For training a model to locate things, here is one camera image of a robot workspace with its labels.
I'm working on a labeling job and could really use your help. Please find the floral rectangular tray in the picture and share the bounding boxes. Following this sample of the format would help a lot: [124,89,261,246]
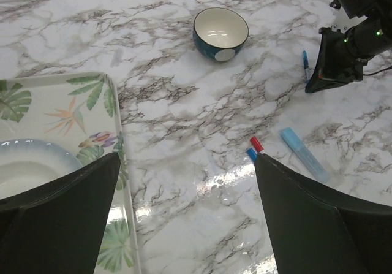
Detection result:
[1,72,141,273]

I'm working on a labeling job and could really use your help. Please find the blue patterned pen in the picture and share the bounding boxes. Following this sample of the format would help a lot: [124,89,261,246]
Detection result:
[302,50,311,83]

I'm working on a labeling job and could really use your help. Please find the light blue highlighter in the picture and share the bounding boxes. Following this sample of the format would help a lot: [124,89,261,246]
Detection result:
[280,127,330,183]

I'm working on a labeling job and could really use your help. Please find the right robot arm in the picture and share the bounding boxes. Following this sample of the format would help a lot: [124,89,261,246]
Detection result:
[305,0,391,93]

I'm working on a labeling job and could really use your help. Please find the red pen cap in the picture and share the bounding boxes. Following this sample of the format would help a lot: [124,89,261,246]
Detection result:
[250,136,264,153]

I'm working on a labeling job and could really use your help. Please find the white blue-rimmed plate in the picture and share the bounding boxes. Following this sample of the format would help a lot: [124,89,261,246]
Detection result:
[1,139,83,199]

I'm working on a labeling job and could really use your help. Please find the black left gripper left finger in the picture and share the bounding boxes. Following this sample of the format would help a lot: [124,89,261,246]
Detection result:
[1,153,121,273]

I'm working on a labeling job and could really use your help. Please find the dark teal bowl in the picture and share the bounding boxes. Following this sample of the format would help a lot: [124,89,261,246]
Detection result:
[192,7,249,63]

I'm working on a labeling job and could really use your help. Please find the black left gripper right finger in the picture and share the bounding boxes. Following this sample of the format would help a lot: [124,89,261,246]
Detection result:
[255,154,391,273]

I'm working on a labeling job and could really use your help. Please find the small blue pen cap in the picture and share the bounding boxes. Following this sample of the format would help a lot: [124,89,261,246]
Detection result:
[246,147,258,162]

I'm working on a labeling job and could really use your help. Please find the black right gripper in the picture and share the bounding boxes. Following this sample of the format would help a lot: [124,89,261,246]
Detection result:
[305,28,368,93]

